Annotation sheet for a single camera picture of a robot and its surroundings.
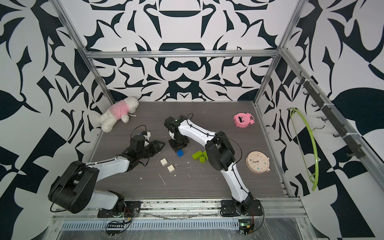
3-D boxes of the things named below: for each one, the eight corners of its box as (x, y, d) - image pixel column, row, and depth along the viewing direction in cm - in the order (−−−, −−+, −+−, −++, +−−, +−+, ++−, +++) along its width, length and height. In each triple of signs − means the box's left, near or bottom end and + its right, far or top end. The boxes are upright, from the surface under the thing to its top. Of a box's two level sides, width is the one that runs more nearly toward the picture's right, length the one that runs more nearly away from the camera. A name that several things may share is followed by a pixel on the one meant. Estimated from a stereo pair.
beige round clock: (248, 173, 87) (250, 171, 85) (243, 153, 95) (245, 151, 93) (271, 173, 87) (273, 171, 85) (264, 153, 95) (266, 151, 93)
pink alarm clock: (235, 127, 108) (236, 123, 105) (233, 117, 115) (234, 113, 111) (253, 127, 108) (255, 123, 105) (250, 117, 115) (252, 113, 111)
